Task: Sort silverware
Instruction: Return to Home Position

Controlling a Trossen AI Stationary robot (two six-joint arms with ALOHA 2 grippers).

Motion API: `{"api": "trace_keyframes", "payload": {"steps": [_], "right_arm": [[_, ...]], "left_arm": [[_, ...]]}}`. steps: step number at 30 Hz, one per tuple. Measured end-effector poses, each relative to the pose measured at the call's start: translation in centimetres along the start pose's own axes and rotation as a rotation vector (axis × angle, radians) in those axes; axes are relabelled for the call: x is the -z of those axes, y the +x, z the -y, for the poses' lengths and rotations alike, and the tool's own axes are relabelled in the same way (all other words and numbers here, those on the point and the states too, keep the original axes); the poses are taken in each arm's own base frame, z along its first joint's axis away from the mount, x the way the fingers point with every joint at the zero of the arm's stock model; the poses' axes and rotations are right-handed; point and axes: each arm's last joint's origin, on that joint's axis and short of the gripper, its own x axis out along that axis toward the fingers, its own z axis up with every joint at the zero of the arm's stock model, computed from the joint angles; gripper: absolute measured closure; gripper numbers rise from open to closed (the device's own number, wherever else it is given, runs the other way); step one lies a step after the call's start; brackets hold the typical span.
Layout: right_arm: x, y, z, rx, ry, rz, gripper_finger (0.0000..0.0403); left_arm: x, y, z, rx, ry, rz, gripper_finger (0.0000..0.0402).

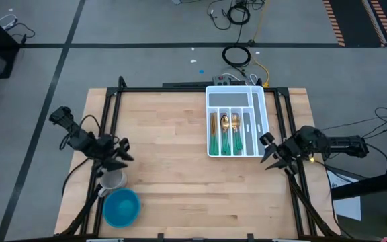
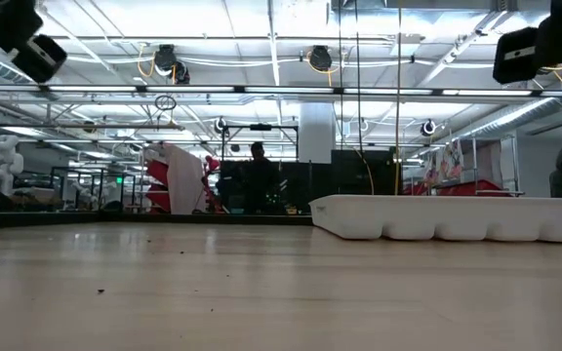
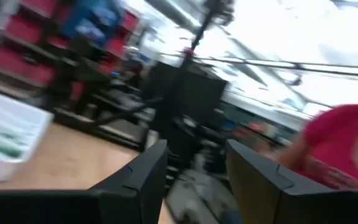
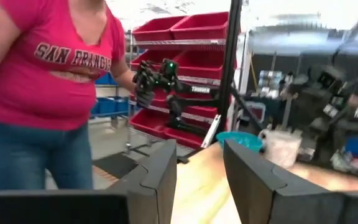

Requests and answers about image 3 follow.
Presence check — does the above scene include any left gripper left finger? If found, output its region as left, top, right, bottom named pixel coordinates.
left=0, top=139, right=168, bottom=224

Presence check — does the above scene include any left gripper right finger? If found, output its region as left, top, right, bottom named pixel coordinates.
left=225, top=139, right=358, bottom=224

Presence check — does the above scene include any gold knife green handle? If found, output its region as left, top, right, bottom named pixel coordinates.
left=0, top=143, right=23, bottom=158

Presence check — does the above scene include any white cutlery tray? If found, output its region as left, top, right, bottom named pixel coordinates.
left=0, top=88, right=55, bottom=182

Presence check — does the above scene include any person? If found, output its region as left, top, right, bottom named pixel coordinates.
left=261, top=103, right=358, bottom=190

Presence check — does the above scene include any large black box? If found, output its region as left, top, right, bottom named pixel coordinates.
left=147, top=61, right=229, bottom=131

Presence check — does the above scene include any thin black pole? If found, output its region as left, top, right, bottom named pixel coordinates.
left=180, top=0, right=236, bottom=71

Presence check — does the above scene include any shelf rack with red bins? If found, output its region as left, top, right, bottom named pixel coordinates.
left=0, top=0, right=142, bottom=103

